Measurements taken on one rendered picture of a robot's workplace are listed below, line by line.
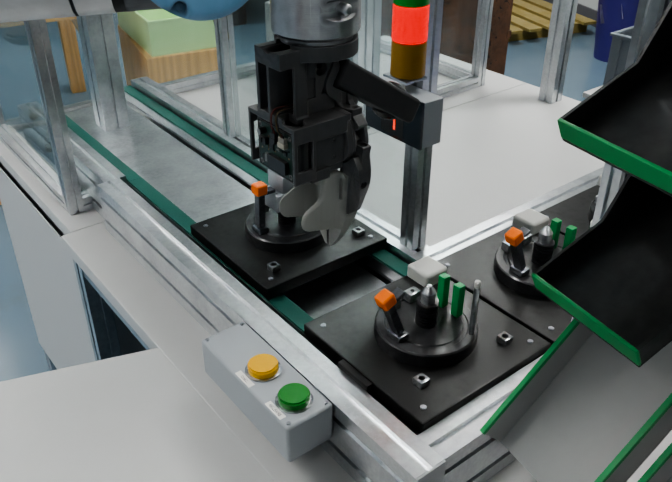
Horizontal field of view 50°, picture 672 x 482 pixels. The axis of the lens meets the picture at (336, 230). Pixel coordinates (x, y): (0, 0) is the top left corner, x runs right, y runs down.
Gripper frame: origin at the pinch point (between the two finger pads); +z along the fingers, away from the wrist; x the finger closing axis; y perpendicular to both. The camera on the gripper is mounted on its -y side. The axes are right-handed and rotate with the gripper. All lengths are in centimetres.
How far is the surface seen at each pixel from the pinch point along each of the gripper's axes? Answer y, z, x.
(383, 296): -11.4, 16.3, -4.9
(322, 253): -20.5, 26.3, -29.7
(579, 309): -11.2, 2.4, 21.3
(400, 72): -29.5, -3.8, -23.0
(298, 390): 0.8, 26.1, -6.5
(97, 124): -17, 31, -115
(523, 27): -402, 113, -289
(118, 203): -2, 27, -67
